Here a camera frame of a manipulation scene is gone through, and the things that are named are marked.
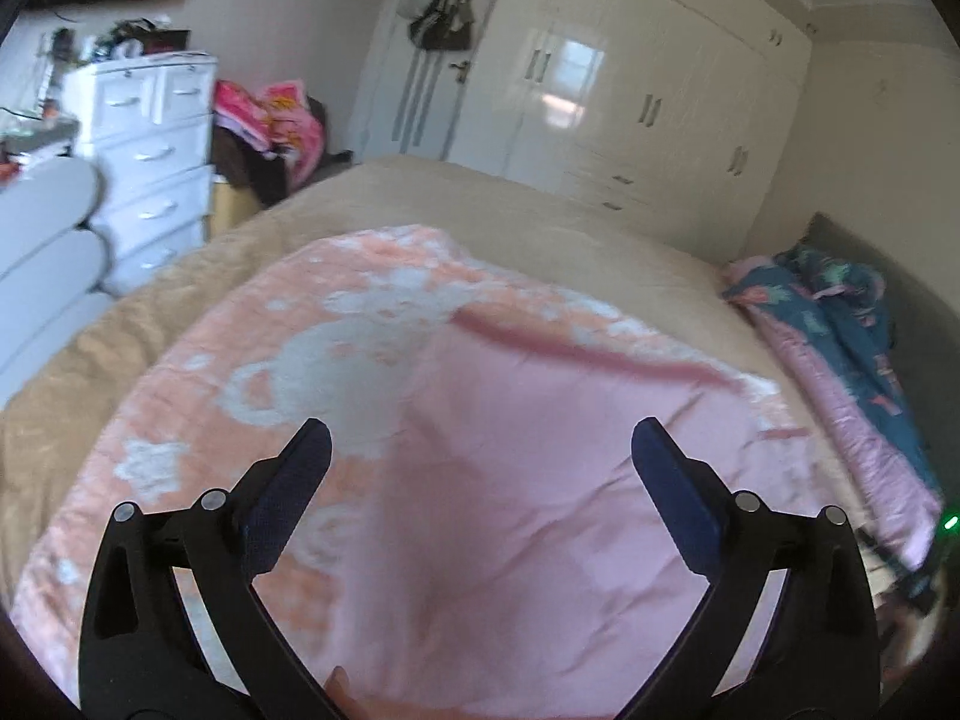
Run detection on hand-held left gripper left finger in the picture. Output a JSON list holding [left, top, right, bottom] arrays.
[[79, 418, 335, 720]]

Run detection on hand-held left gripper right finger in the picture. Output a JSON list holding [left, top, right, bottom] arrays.
[[622, 416, 882, 720]]

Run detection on pink quilted jacket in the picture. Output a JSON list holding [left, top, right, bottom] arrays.
[[322, 300, 818, 720]]

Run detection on dark clothes pile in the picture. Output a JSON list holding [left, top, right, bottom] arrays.
[[210, 127, 301, 207]]

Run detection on pile of pink clothes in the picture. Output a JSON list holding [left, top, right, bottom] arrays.
[[214, 79, 327, 192]]

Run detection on orange blanket with white print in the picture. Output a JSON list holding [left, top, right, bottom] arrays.
[[7, 223, 826, 720]]

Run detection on teal and pink patterned quilt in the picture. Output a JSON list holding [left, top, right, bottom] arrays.
[[721, 240, 946, 571]]

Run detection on bed with beige bedspread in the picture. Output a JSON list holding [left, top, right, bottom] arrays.
[[0, 154, 886, 541]]

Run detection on grey oval cushion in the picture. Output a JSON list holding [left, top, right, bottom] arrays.
[[0, 292, 113, 395], [0, 229, 112, 346], [0, 157, 102, 275]]

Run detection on brown cardboard box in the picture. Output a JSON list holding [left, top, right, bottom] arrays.
[[208, 180, 265, 239]]

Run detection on white drawer chest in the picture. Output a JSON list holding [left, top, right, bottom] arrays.
[[64, 52, 218, 297]]

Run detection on white room door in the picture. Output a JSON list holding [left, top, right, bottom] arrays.
[[349, 0, 507, 166]]

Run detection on white glossy wardrobe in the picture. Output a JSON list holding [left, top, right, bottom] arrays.
[[450, 0, 815, 263]]

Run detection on dark brown box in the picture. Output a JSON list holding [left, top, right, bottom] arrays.
[[139, 30, 192, 57]]

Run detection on dark bags hanging on hooks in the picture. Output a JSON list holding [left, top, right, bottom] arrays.
[[407, 0, 477, 52]]

